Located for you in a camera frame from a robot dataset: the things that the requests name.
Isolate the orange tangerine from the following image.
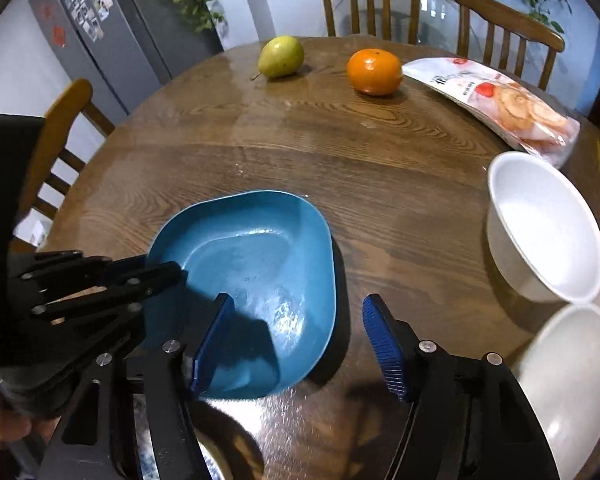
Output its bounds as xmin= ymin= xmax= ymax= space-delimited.
xmin=346 ymin=48 xmax=404 ymax=97

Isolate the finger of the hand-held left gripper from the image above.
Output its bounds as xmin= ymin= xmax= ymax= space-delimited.
xmin=7 ymin=248 xmax=149 ymax=287
xmin=30 ymin=261 xmax=182 ymax=342

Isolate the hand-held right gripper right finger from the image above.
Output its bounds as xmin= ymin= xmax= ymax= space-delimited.
xmin=361 ymin=293 xmax=562 ymax=480

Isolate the group of fridge photo magnets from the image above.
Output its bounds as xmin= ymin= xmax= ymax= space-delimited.
xmin=60 ymin=0 xmax=113 ymax=43

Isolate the grey refrigerator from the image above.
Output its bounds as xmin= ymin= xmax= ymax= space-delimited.
xmin=27 ymin=0 xmax=226 ymax=116

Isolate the white bread bag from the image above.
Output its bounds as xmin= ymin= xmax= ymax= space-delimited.
xmin=401 ymin=56 xmax=582 ymax=170

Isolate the hanging green vine plant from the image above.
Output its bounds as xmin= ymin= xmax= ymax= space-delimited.
xmin=520 ymin=0 xmax=573 ymax=33

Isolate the person's left hand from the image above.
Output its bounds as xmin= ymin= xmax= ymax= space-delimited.
xmin=0 ymin=404 xmax=56 ymax=450

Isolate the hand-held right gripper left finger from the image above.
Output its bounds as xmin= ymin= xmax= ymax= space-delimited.
xmin=37 ymin=292 xmax=236 ymax=480

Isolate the blue plastic bowl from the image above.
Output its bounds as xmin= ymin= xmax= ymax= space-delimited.
xmin=142 ymin=190 xmax=338 ymax=401

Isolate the white ceramic bowl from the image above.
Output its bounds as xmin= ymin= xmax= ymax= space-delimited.
xmin=486 ymin=151 xmax=600 ymax=304
xmin=510 ymin=302 xmax=600 ymax=480

